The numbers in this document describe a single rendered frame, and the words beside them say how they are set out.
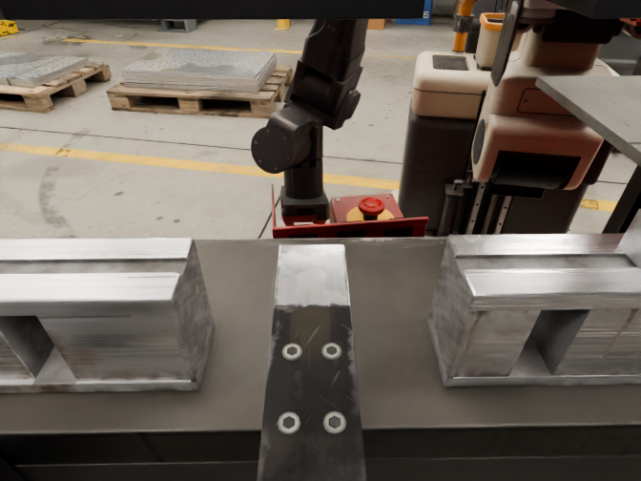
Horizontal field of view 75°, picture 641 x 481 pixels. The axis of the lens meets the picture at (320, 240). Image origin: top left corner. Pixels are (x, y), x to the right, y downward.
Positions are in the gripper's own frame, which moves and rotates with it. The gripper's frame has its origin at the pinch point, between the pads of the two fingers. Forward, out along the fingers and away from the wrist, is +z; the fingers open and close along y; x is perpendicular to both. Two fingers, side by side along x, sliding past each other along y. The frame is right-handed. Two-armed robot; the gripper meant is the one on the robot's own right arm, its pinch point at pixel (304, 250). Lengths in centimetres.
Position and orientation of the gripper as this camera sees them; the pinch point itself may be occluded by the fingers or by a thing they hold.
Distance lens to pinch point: 65.0
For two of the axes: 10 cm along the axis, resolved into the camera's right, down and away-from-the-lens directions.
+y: 1.1, 3.8, -9.2
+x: 9.9, -0.4, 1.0
